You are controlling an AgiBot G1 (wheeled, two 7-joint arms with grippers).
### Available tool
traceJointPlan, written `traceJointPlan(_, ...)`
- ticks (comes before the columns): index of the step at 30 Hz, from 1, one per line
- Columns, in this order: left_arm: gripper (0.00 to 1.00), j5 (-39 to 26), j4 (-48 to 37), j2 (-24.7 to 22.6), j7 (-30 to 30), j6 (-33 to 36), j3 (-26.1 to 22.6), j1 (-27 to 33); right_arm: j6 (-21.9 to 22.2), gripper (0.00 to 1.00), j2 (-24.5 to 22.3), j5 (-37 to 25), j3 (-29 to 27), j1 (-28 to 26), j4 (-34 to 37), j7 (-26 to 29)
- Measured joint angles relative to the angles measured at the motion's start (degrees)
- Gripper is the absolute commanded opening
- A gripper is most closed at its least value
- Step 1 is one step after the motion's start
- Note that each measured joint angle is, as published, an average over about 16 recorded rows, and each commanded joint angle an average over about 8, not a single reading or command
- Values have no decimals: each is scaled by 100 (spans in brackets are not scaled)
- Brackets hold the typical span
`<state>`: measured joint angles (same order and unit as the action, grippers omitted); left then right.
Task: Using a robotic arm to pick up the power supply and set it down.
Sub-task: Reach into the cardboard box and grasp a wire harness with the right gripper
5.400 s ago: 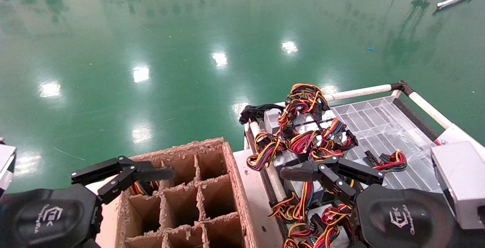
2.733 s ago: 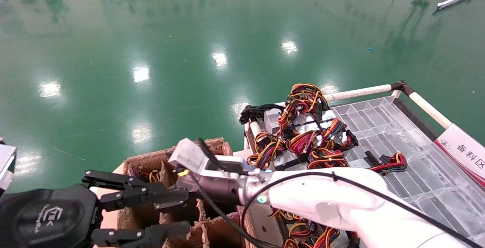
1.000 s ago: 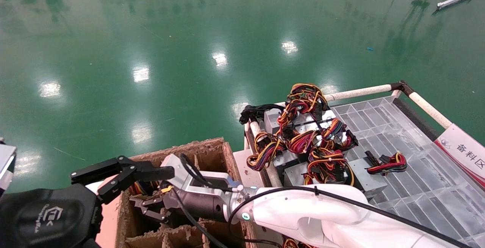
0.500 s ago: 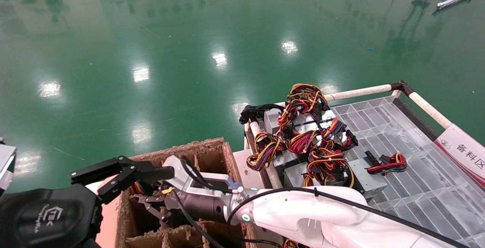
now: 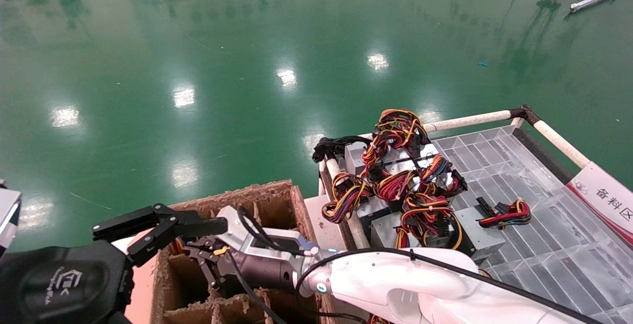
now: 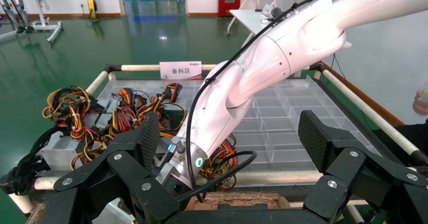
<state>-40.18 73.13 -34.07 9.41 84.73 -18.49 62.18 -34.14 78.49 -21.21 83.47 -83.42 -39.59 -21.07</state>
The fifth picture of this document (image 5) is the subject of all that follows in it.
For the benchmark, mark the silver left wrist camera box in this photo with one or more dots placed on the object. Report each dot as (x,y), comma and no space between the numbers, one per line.
(7,215)

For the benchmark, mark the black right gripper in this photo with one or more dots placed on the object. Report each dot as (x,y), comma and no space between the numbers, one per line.
(262,274)

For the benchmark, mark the brown cardboard divider box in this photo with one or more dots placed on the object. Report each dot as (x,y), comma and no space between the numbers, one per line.
(277,200)

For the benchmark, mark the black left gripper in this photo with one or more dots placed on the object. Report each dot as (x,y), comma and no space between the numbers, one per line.
(59,284)

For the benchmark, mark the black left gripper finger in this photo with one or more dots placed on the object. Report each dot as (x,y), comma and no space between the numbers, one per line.
(198,227)

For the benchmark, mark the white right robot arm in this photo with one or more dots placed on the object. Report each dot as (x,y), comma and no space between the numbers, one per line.
(420,289)

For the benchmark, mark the white red rack sign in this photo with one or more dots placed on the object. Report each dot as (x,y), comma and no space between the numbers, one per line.
(603,200)

